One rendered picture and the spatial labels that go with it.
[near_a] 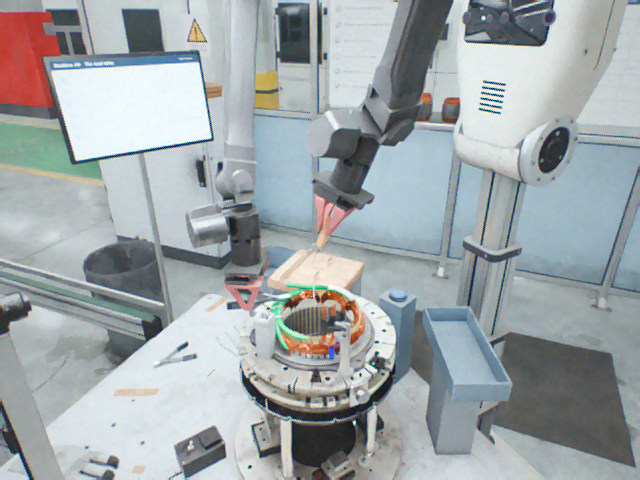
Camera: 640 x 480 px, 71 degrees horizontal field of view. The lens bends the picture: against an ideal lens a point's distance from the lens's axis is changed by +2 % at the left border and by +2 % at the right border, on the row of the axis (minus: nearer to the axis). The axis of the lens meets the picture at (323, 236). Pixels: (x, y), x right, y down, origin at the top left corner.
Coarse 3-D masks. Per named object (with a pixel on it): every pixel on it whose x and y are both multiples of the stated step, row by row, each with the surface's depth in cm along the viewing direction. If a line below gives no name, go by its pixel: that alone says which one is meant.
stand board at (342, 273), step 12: (300, 252) 130; (312, 252) 130; (288, 264) 124; (300, 264) 124; (312, 264) 124; (324, 264) 124; (336, 264) 124; (348, 264) 124; (360, 264) 124; (276, 276) 118; (288, 276) 118; (300, 276) 118; (312, 276) 118; (324, 276) 118; (336, 276) 118; (348, 276) 118; (276, 288) 117; (288, 288) 115; (348, 288) 116
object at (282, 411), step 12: (252, 384) 89; (384, 384) 89; (252, 396) 87; (264, 396) 87; (372, 396) 87; (276, 408) 84; (348, 408) 84; (360, 408) 84; (312, 420) 82; (324, 420) 82
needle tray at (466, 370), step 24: (432, 312) 106; (456, 312) 106; (432, 336) 98; (456, 336) 102; (480, 336) 98; (456, 360) 95; (480, 360) 95; (432, 384) 104; (456, 384) 84; (480, 384) 84; (504, 384) 84; (432, 408) 105; (456, 408) 96; (432, 432) 105; (456, 432) 100
